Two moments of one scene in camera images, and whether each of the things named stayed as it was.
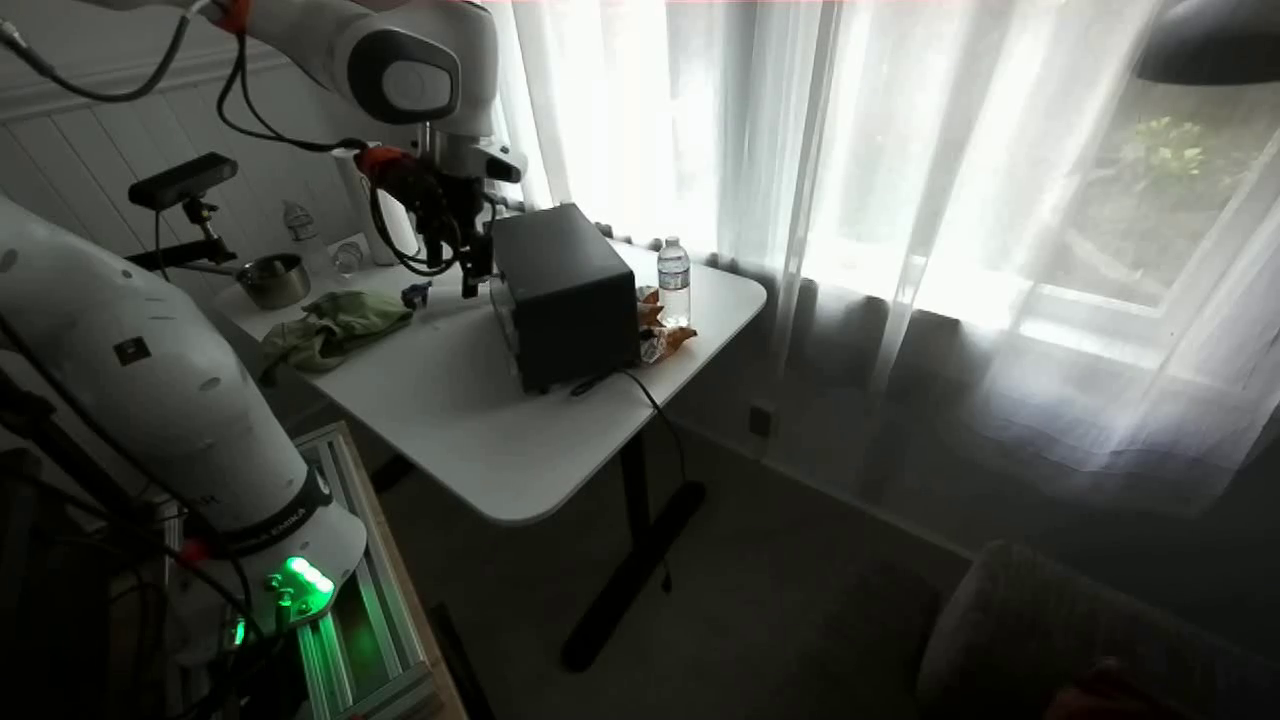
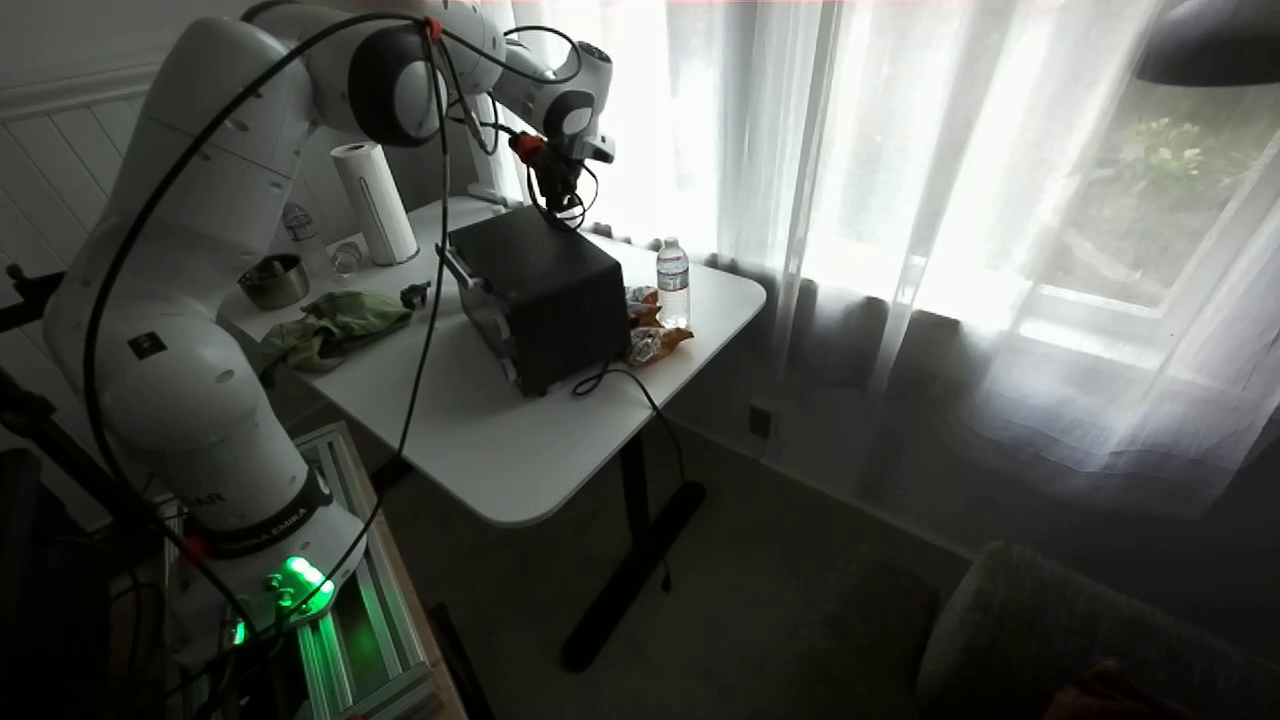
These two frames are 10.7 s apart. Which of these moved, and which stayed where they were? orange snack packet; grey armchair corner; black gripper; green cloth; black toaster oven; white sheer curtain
Moved: black gripper; black toaster oven
Stayed: white sheer curtain; green cloth; grey armchair corner; orange snack packet
